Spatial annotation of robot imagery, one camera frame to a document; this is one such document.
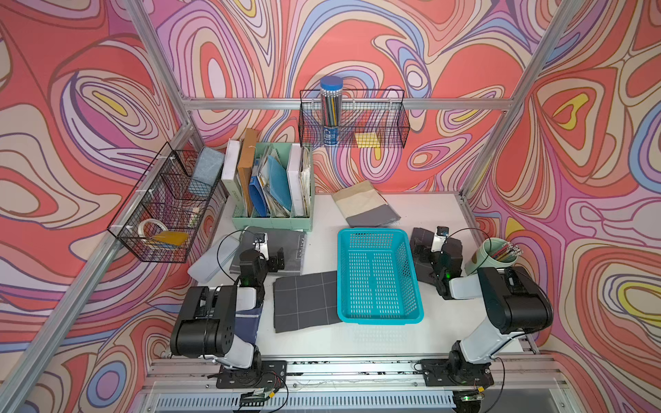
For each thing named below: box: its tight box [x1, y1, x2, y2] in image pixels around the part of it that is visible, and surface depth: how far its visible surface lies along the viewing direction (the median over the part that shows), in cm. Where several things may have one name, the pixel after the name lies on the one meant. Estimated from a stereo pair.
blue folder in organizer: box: [248, 154, 292, 218], surface depth 98 cm
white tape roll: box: [137, 218, 169, 241], surface depth 71 cm
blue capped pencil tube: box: [320, 75, 344, 148], surface depth 77 cm
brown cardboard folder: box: [237, 128, 258, 217], surface depth 92 cm
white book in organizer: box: [221, 138, 242, 198], surface depth 88 cm
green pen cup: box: [464, 237, 518, 276], surface depth 84 cm
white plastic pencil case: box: [187, 235, 241, 284], surface depth 98 cm
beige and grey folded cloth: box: [332, 180, 402, 228], surface depth 117 cm
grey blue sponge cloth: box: [188, 146, 225, 197], surface depth 82 cm
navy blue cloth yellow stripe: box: [234, 305, 264, 345], surface depth 84 cm
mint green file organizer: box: [231, 141, 315, 233], surface depth 100 cm
